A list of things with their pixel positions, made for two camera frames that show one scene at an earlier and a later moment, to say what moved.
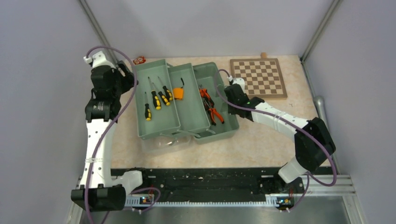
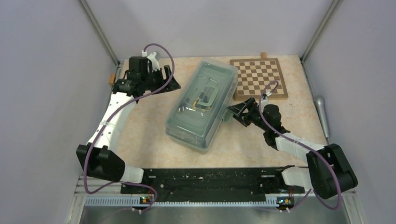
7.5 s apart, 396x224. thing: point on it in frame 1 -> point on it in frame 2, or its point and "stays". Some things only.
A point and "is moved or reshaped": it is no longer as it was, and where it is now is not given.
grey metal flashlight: (320, 104) stays
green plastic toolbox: (177, 105) is moved or reshaped
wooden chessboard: (262, 77) stays
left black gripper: (128, 79) -> (172, 85)
